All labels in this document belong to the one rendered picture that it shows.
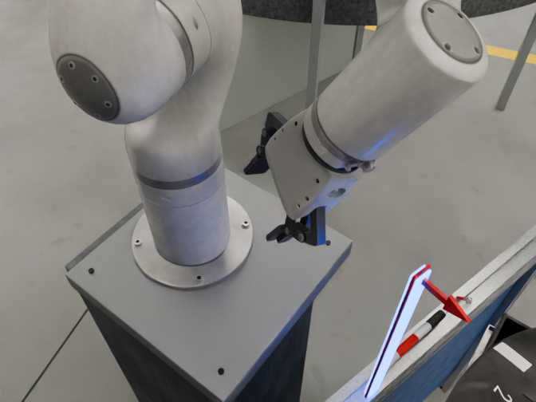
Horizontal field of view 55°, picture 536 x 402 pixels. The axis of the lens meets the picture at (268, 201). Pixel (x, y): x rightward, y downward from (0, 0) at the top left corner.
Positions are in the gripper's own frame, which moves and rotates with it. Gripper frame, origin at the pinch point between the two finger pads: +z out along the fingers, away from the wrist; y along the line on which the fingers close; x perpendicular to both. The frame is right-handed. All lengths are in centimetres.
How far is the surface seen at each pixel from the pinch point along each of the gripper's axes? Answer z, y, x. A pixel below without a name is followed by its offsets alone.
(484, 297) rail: 8.0, -19.3, -40.8
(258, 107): 129, 97, -99
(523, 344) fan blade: -16.7, -24.5, -11.9
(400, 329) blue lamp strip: -4.7, -19.6, -8.5
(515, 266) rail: 6, -16, -50
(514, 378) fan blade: -17.9, -26.6, -7.2
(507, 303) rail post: 28, -22, -73
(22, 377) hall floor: 139, 2, 19
